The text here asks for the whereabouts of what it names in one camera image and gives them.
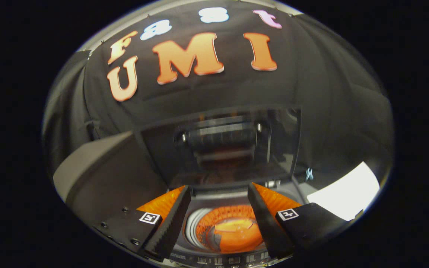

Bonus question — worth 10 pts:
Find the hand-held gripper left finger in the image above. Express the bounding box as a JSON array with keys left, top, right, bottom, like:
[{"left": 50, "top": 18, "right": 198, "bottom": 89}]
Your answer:
[{"left": 93, "top": 185, "right": 192, "bottom": 261}]

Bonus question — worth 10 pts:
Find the grey cabinet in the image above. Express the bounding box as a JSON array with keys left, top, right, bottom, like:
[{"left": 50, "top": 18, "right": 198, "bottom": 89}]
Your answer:
[{"left": 53, "top": 130, "right": 168, "bottom": 231}]

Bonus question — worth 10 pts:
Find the yellow orange polo shirt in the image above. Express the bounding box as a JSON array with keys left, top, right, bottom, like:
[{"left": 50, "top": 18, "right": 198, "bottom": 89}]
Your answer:
[{"left": 196, "top": 205, "right": 265, "bottom": 253}]

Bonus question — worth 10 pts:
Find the dark grey washing machine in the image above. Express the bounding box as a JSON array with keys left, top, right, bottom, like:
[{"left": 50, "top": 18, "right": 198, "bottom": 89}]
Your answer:
[{"left": 166, "top": 179, "right": 312, "bottom": 268}]

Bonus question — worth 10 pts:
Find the silver metal box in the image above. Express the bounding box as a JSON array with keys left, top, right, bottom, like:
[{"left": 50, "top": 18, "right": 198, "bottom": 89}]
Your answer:
[{"left": 307, "top": 161, "right": 381, "bottom": 221}]

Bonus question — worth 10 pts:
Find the black backdrop cloth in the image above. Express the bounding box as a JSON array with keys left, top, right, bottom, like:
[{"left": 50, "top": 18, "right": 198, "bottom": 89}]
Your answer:
[{"left": 43, "top": 0, "right": 394, "bottom": 186}]

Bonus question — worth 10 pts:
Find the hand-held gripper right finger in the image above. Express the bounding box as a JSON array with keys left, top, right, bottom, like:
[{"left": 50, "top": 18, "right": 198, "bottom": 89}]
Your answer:
[{"left": 247, "top": 182, "right": 349, "bottom": 260}]

